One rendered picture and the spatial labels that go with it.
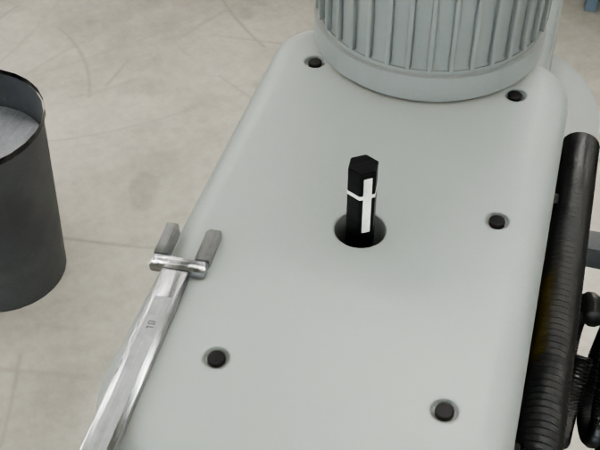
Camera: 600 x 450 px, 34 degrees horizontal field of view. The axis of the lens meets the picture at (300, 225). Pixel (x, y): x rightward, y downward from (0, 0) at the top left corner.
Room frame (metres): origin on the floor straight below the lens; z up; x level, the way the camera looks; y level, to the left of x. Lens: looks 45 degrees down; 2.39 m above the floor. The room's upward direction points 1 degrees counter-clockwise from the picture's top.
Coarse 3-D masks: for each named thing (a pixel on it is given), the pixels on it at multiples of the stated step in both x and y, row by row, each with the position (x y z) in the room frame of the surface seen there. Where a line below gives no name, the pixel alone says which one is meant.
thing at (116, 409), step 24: (168, 240) 0.48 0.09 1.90; (216, 240) 0.48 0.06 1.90; (168, 264) 0.45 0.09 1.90; (192, 264) 0.45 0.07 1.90; (168, 288) 0.43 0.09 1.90; (144, 312) 0.41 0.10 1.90; (168, 312) 0.41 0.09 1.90; (144, 336) 0.39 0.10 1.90; (144, 360) 0.37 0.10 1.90; (120, 384) 0.36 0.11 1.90; (144, 384) 0.36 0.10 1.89; (120, 408) 0.34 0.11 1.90; (96, 432) 0.32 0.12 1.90; (120, 432) 0.32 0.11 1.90
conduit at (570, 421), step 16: (592, 304) 0.71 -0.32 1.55; (592, 320) 0.70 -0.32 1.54; (576, 352) 0.75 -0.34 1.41; (592, 352) 0.74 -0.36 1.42; (576, 368) 0.64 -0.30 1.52; (592, 368) 0.73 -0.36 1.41; (576, 384) 0.63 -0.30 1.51; (592, 384) 0.71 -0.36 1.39; (576, 400) 0.62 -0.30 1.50; (592, 400) 0.70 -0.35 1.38; (576, 416) 0.62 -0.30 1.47; (592, 416) 0.62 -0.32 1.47; (592, 432) 0.61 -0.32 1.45
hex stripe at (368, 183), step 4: (364, 180) 0.48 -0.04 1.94; (368, 180) 0.48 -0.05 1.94; (364, 184) 0.48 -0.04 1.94; (368, 184) 0.48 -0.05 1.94; (364, 188) 0.48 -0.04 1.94; (368, 188) 0.48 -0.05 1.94; (364, 192) 0.48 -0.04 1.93; (368, 192) 0.48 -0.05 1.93; (364, 196) 0.48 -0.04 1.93; (368, 196) 0.48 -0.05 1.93; (364, 200) 0.48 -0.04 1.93; (368, 200) 0.48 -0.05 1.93; (364, 204) 0.48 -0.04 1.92; (368, 204) 0.48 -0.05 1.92; (364, 208) 0.48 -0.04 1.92; (368, 208) 0.48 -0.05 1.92; (364, 212) 0.48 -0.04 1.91; (368, 212) 0.48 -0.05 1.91; (364, 216) 0.48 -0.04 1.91; (368, 216) 0.48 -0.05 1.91; (364, 220) 0.48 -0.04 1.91; (368, 220) 0.48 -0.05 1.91; (364, 224) 0.48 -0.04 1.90; (368, 224) 0.48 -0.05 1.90; (364, 228) 0.48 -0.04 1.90; (368, 228) 0.48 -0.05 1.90
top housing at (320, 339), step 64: (320, 64) 0.69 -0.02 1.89; (256, 128) 0.61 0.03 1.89; (320, 128) 0.61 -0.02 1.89; (384, 128) 0.60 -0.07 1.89; (448, 128) 0.60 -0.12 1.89; (512, 128) 0.60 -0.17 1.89; (256, 192) 0.53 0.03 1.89; (320, 192) 0.53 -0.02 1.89; (384, 192) 0.53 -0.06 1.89; (448, 192) 0.53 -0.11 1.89; (512, 192) 0.53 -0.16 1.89; (192, 256) 0.47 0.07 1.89; (256, 256) 0.47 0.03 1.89; (320, 256) 0.47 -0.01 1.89; (384, 256) 0.47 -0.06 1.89; (448, 256) 0.47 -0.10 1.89; (512, 256) 0.46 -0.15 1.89; (192, 320) 0.41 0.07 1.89; (256, 320) 0.41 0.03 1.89; (320, 320) 0.41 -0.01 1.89; (384, 320) 0.41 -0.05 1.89; (448, 320) 0.41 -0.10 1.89; (512, 320) 0.41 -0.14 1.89; (192, 384) 0.36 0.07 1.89; (256, 384) 0.36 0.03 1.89; (320, 384) 0.36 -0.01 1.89; (384, 384) 0.36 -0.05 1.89; (448, 384) 0.36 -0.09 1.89; (512, 384) 0.36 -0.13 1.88; (128, 448) 0.32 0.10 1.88; (192, 448) 0.32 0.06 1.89; (256, 448) 0.31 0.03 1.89; (320, 448) 0.31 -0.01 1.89; (384, 448) 0.31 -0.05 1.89; (448, 448) 0.31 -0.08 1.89; (512, 448) 0.32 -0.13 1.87
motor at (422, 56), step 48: (336, 0) 0.69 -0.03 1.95; (384, 0) 0.65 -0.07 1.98; (432, 0) 0.64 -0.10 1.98; (480, 0) 0.64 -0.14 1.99; (528, 0) 0.66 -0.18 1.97; (336, 48) 0.68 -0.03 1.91; (384, 48) 0.65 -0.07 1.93; (432, 48) 0.63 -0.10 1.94; (480, 48) 0.64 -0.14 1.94; (528, 48) 0.67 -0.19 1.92; (432, 96) 0.63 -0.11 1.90
